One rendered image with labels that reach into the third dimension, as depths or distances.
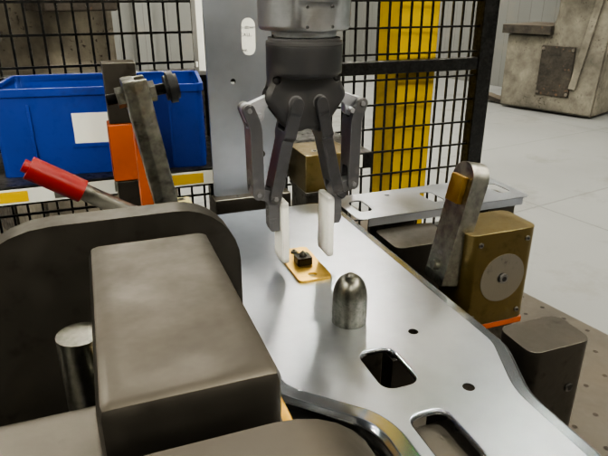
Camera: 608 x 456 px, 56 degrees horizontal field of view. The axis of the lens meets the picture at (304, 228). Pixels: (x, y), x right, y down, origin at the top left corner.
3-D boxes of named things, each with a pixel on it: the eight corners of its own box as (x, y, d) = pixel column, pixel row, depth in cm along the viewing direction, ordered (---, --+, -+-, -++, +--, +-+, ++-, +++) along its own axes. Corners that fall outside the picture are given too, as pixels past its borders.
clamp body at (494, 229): (517, 461, 77) (561, 223, 64) (442, 485, 74) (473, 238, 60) (487, 429, 83) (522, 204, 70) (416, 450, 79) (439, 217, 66)
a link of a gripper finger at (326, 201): (318, 189, 63) (324, 188, 64) (317, 246, 66) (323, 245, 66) (327, 197, 61) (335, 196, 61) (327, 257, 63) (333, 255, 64)
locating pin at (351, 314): (371, 340, 53) (374, 277, 51) (339, 346, 52) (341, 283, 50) (356, 323, 56) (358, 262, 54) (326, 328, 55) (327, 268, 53)
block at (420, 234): (454, 405, 88) (475, 237, 77) (385, 424, 84) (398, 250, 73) (429, 378, 94) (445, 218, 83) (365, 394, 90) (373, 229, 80)
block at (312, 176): (346, 346, 102) (353, 150, 88) (305, 356, 99) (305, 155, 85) (329, 324, 109) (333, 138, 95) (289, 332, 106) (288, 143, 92)
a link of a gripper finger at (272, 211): (280, 185, 59) (251, 189, 58) (280, 231, 61) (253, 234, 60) (275, 182, 60) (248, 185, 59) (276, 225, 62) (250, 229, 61)
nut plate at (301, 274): (332, 278, 61) (333, 268, 61) (299, 284, 60) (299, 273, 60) (305, 248, 69) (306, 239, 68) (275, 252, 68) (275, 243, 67)
